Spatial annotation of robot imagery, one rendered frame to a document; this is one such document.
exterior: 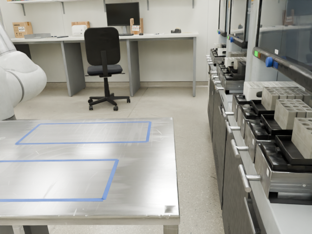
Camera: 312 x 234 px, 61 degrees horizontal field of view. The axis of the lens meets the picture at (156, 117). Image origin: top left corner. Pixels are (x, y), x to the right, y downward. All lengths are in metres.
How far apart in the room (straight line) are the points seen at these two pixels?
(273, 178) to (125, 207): 0.32
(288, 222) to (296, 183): 0.08
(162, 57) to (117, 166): 4.08
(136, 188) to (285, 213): 0.30
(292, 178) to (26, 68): 1.12
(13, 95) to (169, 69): 3.62
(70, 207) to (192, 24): 4.19
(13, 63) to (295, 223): 1.17
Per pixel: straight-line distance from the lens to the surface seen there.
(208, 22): 4.53
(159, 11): 4.56
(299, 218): 0.62
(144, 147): 0.65
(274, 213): 0.62
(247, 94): 1.04
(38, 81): 1.35
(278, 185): 0.63
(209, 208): 1.78
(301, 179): 0.64
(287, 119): 0.75
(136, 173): 0.55
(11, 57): 1.34
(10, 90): 1.22
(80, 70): 4.82
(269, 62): 0.85
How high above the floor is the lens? 1.11
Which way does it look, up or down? 20 degrees down
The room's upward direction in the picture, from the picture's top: 2 degrees counter-clockwise
